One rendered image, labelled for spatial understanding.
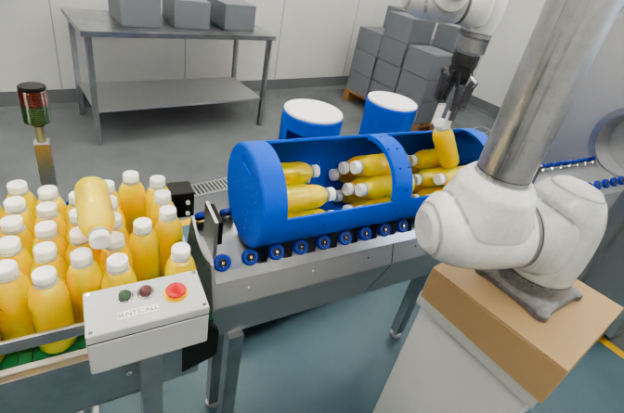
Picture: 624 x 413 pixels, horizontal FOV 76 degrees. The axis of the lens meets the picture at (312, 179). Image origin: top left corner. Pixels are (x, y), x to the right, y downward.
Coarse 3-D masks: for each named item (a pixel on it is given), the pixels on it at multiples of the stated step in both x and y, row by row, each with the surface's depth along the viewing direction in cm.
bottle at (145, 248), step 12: (132, 240) 90; (144, 240) 90; (156, 240) 92; (132, 252) 90; (144, 252) 90; (156, 252) 93; (144, 264) 92; (156, 264) 95; (144, 276) 94; (156, 276) 97
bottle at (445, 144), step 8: (432, 136) 131; (440, 136) 127; (448, 136) 127; (440, 144) 129; (448, 144) 129; (440, 152) 132; (448, 152) 131; (456, 152) 133; (440, 160) 136; (448, 160) 134; (456, 160) 135
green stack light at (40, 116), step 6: (24, 108) 102; (30, 108) 102; (36, 108) 103; (42, 108) 104; (48, 108) 106; (24, 114) 103; (30, 114) 103; (36, 114) 103; (42, 114) 104; (48, 114) 106; (24, 120) 104; (30, 120) 104; (36, 120) 104; (42, 120) 105; (48, 120) 107
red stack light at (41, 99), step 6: (18, 90) 101; (18, 96) 102; (24, 96) 100; (30, 96) 101; (36, 96) 101; (42, 96) 103; (24, 102) 101; (30, 102) 101; (36, 102) 102; (42, 102) 103; (48, 102) 106
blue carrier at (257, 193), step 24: (240, 144) 104; (264, 144) 103; (288, 144) 117; (312, 144) 122; (336, 144) 128; (360, 144) 134; (384, 144) 117; (408, 144) 146; (432, 144) 152; (456, 144) 150; (480, 144) 135; (240, 168) 106; (264, 168) 96; (408, 168) 116; (240, 192) 108; (264, 192) 94; (408, 192) 116; (240, 216) 110; (264, 216) 95; (312, 216) 102; (336, 216) 107; (360, 216) 112; (384, 216) 118; (408, 216) 126; (264, 240) 100; (288, 240) 108
